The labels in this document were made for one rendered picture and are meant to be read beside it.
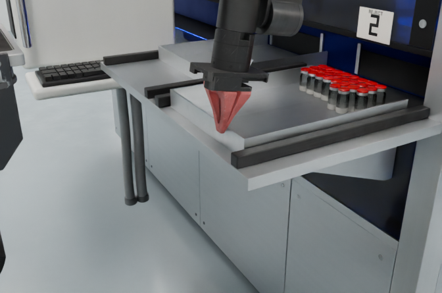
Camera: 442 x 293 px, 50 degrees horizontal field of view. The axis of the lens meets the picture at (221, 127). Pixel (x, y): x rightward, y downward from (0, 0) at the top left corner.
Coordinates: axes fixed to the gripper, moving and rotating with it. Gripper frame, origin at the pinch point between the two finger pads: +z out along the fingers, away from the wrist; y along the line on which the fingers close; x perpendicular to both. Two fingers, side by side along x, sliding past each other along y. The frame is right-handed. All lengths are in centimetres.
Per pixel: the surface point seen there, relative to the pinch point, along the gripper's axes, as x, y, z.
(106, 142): 203, 50, 82
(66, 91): 67, -7, 13
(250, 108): 11.6, 13.4, 0.8
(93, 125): 234, 51, 82
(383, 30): 4.6, 35.9, -16.4
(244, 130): 3.2, 6.7, 2.0
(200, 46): 54, 24, -3
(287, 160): -8.8, 6.5, 2.4
